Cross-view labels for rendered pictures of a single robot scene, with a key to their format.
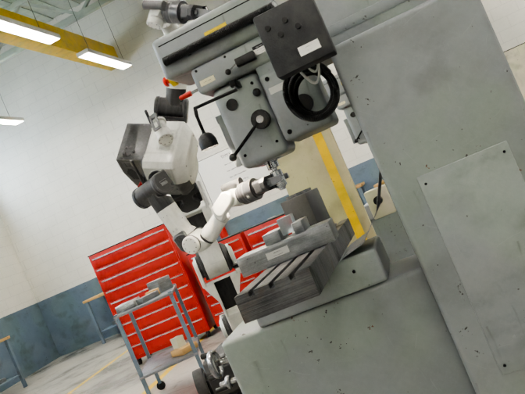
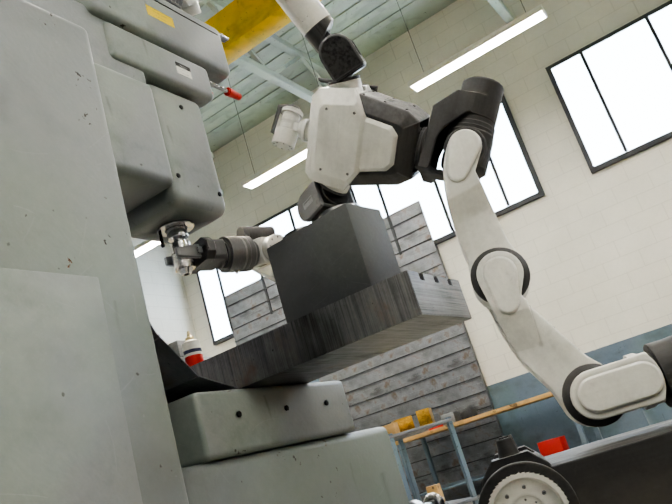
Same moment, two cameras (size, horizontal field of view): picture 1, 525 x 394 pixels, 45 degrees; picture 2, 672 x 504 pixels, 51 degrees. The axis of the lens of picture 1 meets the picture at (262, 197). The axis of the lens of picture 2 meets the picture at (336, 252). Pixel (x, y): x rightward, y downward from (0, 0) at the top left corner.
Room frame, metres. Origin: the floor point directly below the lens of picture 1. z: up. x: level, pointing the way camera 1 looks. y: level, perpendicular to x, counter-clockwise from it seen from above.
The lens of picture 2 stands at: (3.10, -1.48, 0.67)
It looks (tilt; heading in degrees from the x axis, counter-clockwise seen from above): 17 degrees up; 104
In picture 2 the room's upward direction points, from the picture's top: 17 degrees counter-clockwise
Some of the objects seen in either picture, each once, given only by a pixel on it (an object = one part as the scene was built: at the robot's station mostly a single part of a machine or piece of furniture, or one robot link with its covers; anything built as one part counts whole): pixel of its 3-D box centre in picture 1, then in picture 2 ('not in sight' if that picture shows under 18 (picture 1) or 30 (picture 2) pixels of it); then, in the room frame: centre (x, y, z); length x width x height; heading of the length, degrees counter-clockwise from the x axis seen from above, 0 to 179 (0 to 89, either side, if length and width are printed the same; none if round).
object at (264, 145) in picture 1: (255, 121); (159, 166); (2.39, -0.09, 1.47); 0.21 x 0.19 x 0.32; 167
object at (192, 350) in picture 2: not in sight; (193, 354); (2.35, -0.07, 1.01); 0.04 x 0.04 x 0.11
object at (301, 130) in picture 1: (300, 100); (94, 148); (2.34, -0.27, 1.47); 0.24 x 0.19 x 0.26; 167
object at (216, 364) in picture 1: (223, 361); not in sight; (2.50, 0.40, 0.66); 0.16 x 0.12 x 0.12; 77
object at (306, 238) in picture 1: (286, 241); not in sight; (2.23, -0.01, 1.01); 0.35 x 0.15 x 0.11; 78
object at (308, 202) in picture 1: (307, 213); (334, 268); (2.74, -0.15, 1.06); 0.22 x 0.12 x 0.20; 160
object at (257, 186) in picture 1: (260, 187); (217, 255); (2.44, -0.01, 1.23); 0.13 x 0.12 x 0.10; 148
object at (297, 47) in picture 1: (294, 36); not in sight; (1.99, -0.30, 1.62); 0.20 x 0.09 x 0.21; 77
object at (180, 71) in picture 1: (222, 38); (128, 46); (2.38, -0.10, 1.81); 0.47 x 0.26 x 0.16; 77
